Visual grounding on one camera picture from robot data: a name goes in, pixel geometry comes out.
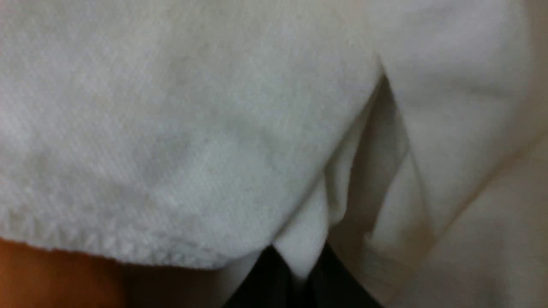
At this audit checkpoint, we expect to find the orange-brown potato from bag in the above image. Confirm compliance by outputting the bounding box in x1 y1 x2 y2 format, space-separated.
0 240 126 308

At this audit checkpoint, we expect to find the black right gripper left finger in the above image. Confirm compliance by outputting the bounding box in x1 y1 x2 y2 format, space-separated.
223 247 300 308

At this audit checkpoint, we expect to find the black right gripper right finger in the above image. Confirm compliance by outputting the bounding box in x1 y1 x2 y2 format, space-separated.
307 244 382 308

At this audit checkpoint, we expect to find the white cloth bag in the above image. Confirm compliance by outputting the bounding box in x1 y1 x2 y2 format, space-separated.
1 0 547 308

